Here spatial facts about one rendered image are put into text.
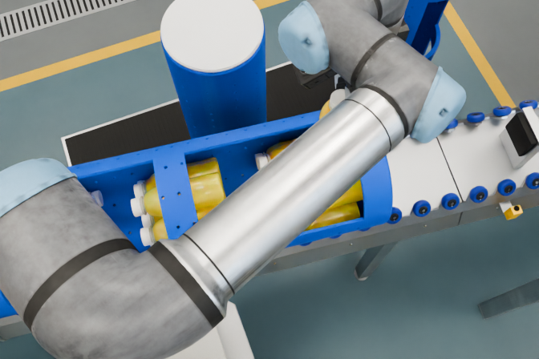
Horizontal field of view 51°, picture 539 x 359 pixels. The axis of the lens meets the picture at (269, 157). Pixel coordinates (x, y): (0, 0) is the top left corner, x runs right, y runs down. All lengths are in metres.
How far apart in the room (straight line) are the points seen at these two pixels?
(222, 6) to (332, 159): 1.08
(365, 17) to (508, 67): 2.29
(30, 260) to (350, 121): 0.32
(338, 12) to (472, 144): 0.98
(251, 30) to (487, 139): 0.69
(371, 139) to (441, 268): 1.88
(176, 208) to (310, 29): 0.59
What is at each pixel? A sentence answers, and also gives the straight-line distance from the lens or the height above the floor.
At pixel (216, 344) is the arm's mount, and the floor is 1.18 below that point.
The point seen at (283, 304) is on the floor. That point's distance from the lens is 2.31.
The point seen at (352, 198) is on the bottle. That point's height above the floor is 1.12.
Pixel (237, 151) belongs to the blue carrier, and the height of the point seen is 1.04.
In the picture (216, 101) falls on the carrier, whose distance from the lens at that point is 1.61.
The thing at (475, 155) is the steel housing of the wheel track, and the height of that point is 0.93.
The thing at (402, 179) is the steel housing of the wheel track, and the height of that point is 0.93.
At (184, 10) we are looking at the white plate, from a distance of 1.59.
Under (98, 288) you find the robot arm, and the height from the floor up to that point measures 1.81.
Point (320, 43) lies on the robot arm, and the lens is 0.64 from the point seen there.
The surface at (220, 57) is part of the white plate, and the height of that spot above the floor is 1.04.
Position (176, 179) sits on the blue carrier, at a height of 1.23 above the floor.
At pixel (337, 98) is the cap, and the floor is 1.44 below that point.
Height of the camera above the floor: 2.28
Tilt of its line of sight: 67 degrees down
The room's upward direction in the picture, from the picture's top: straight up
